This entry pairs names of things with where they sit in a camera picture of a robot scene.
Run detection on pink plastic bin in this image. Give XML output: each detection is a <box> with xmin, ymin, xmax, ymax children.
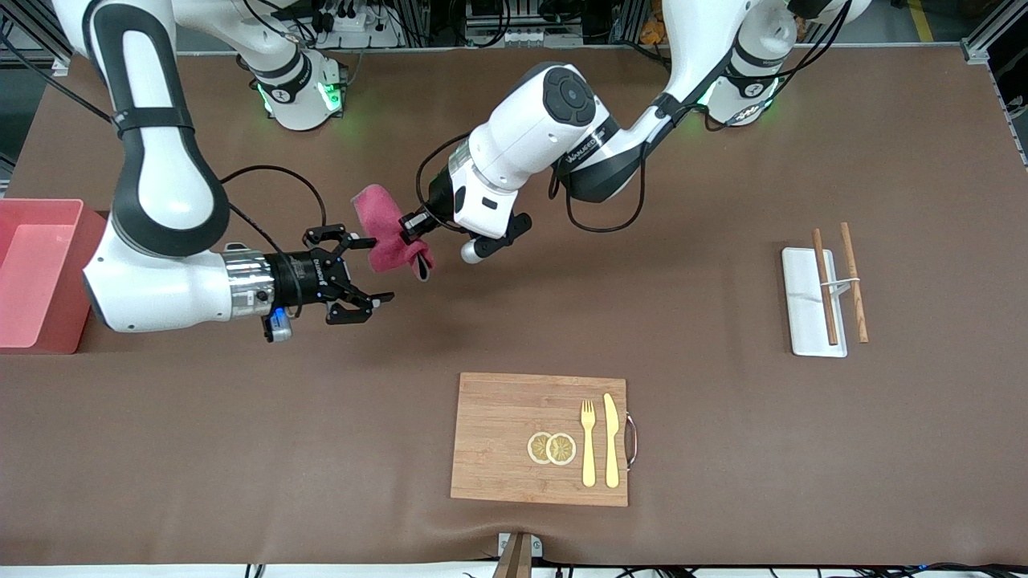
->
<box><xmin>0</xmin><ymin>199</ymin><xmax>109</xmax><ymax>354</ymax></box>

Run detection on white power strip with plugs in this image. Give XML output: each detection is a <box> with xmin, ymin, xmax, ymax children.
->
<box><xmin>305</xmin><ymin>0</ymin><xmax>402</xmax><ymax>49</ymax></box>

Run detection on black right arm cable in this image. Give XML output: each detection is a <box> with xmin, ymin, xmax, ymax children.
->
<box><xmin>218</xmin><ymin>165</ymin><xmax>328</xmax><ymax>254</ymax></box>

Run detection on pink cloth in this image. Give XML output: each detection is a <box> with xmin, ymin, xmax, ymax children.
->
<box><xmin>351</xmin><ymin>184</ymin><xmax>436</xmax><ymax>282</ymax></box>

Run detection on grey socket strip device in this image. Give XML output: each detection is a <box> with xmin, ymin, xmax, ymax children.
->
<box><xmin>464</xmin><ymin>0</ymin><xmax>585</xmax><ymax>49</ymax></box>

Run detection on yellow plastic fork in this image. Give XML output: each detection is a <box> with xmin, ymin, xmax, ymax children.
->
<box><xmin>580</xmin><ymin>399</ymin><xmax>598</xmax><ymax>488</ymax></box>

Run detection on brown table cover mat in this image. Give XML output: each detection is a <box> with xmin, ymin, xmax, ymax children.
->
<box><xmin>0</xmin><ymin>44</ymin><xmax>1028</xmax><ymax>567</ymax></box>

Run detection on white rack base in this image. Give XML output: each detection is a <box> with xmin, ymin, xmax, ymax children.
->
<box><xmin>781</xmin><ymin>247</ymin><xmax>848</xmax><ymax>359</ymax></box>

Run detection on grey mount bracket with post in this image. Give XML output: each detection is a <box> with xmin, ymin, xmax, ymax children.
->
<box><xmin>492</xmin><ymin>531</ymin><xmax>544</xmax><ymax>578</ymax></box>

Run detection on aluminium frame rail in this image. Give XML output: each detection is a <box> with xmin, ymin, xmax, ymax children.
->
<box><xmin>961</xmin><ymin>14</ymin><xmax>1028</xmax><ymax>168</ymax></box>

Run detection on wooden cutting board with handle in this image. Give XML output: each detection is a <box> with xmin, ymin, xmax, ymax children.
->
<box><xmin>450</xmin><ymin>372</ymin><xmax>639</xmax><ymax>508</ymax></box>

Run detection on yellow plastic knife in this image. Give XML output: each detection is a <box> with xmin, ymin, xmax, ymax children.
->
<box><xmin>603</xmin><ymin>393</ymin><xmax>622</xmax><ymax>489</ymax></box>

